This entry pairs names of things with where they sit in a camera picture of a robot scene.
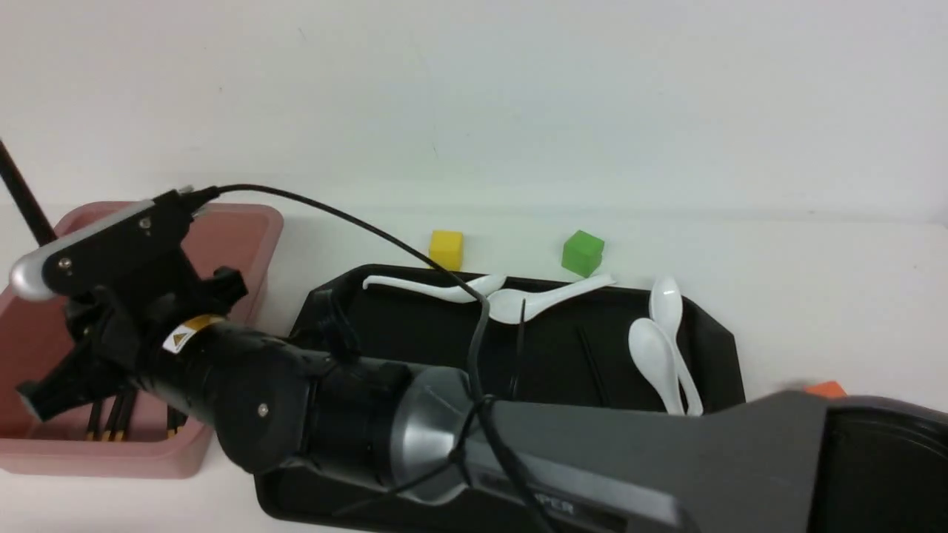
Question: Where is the black plastic tray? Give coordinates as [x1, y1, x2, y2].
[255, 264, 745, 532]

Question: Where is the white spoon front right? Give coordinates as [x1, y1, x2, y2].
[627, 318, 685, 415]

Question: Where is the orange cube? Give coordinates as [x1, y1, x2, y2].
[803, 381, 848, 399]

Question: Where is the white spoon far left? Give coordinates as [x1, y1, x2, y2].
[362, 275, 507, 304]

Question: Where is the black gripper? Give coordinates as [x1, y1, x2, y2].
[16, 247, 248, 422]

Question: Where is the white spoon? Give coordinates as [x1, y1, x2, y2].
[649, 275, 704, 416]
[362, 275, 507, 304]
[627, 318, 685, 415]
[487, 274, 616, 325]

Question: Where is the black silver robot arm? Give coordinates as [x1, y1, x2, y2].
[10, 252, 946, 532]

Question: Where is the yellow cube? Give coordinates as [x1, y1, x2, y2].
[429, 230, 464, 271]

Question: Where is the white spoon back right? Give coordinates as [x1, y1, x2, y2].
[649, 275, 704, 416]

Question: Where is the black chopstick bin leftmost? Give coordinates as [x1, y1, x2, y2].
[85, 399, 104, 441]

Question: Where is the pink plastic bin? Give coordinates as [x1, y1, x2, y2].
[1, 204, 282, 479]

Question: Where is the black chopstick on tray right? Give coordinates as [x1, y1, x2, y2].
[576, 326, 610, 407]

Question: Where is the green cube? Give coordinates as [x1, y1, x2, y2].
[560, 230, 605, 278]

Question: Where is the white spoon centre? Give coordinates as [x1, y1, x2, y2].
[487, 274, 616, 325]

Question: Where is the black cable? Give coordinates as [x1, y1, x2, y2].
[185, 184, 556, 533]

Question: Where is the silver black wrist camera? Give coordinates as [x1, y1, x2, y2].
[9, 190, 199, 301]

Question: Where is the black rod at left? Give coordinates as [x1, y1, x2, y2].
[1, 141, 57, 247]

